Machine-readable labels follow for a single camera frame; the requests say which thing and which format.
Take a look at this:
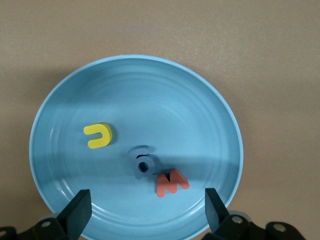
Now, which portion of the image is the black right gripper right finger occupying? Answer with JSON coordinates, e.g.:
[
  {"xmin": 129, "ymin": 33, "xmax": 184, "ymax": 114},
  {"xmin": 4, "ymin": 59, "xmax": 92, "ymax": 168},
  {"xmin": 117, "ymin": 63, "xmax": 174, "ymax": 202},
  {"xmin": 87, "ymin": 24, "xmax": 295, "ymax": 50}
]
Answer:
[{"xmin": 201, "ymin": 187, "xmax": 254, "ymax": 240}]

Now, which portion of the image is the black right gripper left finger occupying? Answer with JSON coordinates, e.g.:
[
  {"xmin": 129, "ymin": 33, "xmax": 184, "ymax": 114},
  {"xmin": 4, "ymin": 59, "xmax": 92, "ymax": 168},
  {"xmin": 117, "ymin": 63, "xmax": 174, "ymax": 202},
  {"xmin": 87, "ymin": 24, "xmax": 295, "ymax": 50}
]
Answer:
[{"xmin": 34, "ymin": 188, "xmax": 92, "ymax": 240}]

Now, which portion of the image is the red foam lowercase w letter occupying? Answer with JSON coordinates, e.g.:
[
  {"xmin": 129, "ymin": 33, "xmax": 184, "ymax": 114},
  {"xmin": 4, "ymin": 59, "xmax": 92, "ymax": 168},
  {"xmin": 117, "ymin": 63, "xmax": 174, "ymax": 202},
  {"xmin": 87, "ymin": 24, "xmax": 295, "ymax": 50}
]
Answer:
[{"xmin": 156, "ymin": 168, "xmax": 190, "ymax": 199}]

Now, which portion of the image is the blue foam lowercase g letter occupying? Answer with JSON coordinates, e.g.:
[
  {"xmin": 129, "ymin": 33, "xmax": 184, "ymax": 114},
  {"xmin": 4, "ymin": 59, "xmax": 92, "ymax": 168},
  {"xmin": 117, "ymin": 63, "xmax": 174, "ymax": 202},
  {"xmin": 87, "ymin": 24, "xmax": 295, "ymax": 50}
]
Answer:
[{"xmin": 127, "ymin": 145, "xmax": 161, "ymax": 180}]

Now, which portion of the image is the yellow foam lowercase u letter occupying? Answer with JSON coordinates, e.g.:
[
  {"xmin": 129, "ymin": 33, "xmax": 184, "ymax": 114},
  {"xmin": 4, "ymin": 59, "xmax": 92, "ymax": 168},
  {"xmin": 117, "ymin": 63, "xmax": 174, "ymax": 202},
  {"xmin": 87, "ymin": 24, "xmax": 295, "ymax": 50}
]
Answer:
[{"xmin": 83, "ymin": 122, "xmax": 116, "ymax": 150}]

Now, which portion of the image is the blue plate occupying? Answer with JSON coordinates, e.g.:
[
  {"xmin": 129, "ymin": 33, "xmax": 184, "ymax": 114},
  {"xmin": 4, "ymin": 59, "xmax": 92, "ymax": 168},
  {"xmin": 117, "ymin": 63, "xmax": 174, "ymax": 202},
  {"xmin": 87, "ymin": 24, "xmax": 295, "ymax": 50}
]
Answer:
[{"xmin": 28, "ymin": 55, "xmax": 245, "ymax": 240}]

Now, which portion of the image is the brown table cover sheet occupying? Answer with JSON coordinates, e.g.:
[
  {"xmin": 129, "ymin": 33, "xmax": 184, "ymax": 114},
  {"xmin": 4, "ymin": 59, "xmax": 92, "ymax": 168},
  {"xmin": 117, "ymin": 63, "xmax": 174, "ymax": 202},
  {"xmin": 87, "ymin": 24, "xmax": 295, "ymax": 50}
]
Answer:
[{"xmin": 0, "ymin": 0, "xmax": 320, "ymax": 240}]

